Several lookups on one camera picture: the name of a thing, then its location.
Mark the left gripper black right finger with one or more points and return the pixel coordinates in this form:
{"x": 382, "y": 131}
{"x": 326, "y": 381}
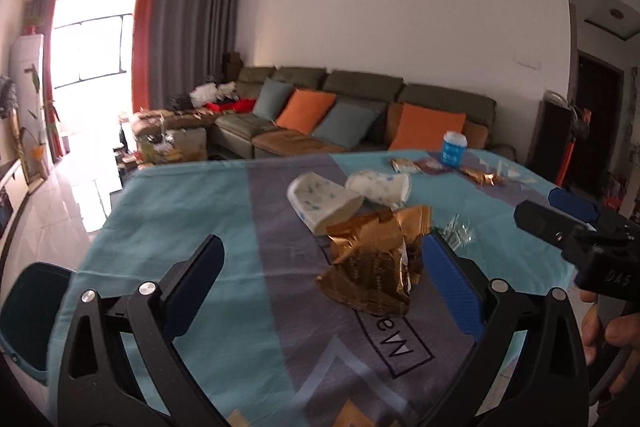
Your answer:
{"x": 549, "y": 384}

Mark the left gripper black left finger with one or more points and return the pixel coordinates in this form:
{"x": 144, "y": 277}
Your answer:
{"x": 96, "y": 383}

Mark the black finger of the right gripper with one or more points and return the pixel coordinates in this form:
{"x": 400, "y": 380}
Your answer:
{"x": 570, "y": 236}
{"x": 573, "y": 205}

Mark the gold foil wrapper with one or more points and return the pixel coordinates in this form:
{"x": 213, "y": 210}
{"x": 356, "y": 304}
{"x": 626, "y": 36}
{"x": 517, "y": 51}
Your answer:
{"x": 481, "y": 177}

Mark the large gold foil bag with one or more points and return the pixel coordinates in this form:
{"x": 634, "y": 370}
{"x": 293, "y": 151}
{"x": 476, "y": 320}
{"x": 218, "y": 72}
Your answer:
{"x": 376, "y": 260}

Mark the teal trash bin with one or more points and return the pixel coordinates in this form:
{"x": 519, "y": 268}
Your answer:
{"x": 28, "y": 315}

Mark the person's right hand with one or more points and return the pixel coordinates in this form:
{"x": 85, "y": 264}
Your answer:
{"x": 610, "y": 336}

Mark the clear crumpled plastic wrapper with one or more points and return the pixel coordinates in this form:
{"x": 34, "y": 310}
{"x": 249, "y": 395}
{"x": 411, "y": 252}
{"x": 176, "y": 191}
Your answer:
{"x": 458, "y": 233}

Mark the blue paper coffee cup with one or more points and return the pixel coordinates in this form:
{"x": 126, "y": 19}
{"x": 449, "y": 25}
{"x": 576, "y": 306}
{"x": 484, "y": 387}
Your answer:
{"x": 454, "y": 145}

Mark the red snack packet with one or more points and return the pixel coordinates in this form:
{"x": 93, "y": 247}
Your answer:
{"x": 431, "y": 166}

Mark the orange cushion right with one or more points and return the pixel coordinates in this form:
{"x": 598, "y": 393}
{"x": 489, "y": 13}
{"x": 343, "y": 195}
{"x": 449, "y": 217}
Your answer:
{"x": 421, "y": 128}

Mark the orange cushion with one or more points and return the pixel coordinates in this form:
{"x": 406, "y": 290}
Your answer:
{"x": 421, "y": 128}
{"x": 305, "y": 110}

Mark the white snack packet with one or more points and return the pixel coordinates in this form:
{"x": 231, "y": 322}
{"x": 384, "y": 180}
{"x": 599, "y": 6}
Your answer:
{"x": 404, "y": 165}

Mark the white TV cabinet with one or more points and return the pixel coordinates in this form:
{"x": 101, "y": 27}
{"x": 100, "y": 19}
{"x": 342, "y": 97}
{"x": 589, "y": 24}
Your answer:
{"x": 14, "y": 191}

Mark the teal patterned tablecloth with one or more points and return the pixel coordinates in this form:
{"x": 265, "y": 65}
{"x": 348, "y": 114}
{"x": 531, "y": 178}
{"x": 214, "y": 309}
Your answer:
{"x": 266, "y": 345}

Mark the blue cushion right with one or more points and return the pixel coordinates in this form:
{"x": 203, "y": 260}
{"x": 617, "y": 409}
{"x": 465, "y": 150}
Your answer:
{"x": 345, "y": 125}

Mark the blue cushion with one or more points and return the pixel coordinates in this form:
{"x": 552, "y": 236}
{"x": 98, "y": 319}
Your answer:
{"x": 345, "y": 125}
{"x": 272, "y": 99}

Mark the tall green potted plant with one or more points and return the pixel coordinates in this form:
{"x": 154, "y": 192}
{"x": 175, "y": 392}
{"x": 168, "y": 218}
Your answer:
{"x": 34, "y": 129}

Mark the white blue-dotted paper cup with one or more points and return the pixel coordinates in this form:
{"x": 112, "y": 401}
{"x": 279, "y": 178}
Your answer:
{"x": 321, "y": 203}

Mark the cluttered coffee table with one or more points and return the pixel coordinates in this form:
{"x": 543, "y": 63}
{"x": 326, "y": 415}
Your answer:
{"x": 157, "y": 141}

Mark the orange cushion left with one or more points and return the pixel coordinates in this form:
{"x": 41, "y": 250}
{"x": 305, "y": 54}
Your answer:
{"x": 305, "y": 110}

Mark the green sectional sofa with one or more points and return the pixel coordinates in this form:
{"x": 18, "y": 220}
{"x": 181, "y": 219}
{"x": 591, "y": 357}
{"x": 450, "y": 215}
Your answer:
{"x": 238, "y": 133}

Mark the blue cushion left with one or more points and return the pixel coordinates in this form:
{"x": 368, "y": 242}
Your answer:
{"x": 272, "y": 99}

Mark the white standing air conditioner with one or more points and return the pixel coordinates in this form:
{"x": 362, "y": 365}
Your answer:
{"x": 26, "y": 48}

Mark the grey curtain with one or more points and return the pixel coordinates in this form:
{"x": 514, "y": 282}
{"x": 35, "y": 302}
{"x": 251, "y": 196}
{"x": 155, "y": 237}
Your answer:
{"x": 187, "y": 44}

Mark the orange curtain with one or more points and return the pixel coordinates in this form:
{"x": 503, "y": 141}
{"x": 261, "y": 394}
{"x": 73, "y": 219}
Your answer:
{"x": 140, "y": 58}

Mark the window frame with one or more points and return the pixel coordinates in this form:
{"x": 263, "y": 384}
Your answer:
{"x": 91, "y": 49}

